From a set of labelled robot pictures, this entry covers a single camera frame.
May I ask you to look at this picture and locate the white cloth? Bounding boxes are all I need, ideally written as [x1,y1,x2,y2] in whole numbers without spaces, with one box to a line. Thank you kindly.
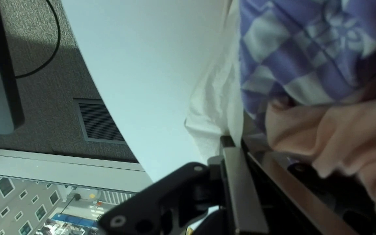
[184,0,244,161]

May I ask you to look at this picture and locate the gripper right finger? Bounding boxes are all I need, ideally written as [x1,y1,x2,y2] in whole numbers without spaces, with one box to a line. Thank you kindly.
[287,162,376,235]

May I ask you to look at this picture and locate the black cable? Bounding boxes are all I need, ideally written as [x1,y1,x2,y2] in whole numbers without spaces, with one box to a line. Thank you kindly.
[13,0,61,79]

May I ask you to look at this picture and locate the dark glossy panel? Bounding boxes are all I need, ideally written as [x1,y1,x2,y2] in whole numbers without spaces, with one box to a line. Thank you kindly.
[240,139,361,235]

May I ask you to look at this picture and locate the grey metal bar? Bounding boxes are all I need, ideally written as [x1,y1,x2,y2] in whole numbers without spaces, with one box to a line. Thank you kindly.
[220,135,269,235]

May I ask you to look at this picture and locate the floor vent grille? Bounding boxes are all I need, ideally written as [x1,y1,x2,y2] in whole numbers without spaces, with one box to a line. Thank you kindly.
[73,98,127,145]

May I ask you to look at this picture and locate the purple checkered cloth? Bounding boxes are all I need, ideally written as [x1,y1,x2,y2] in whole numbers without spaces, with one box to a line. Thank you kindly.
[239,0,376,133]

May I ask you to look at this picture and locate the pink cloth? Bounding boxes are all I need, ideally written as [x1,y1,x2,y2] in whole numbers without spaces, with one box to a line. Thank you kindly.
[265,39,376,229]

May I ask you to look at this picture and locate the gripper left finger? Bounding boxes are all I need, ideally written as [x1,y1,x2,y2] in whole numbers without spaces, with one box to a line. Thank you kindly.
[98,156,225,235]

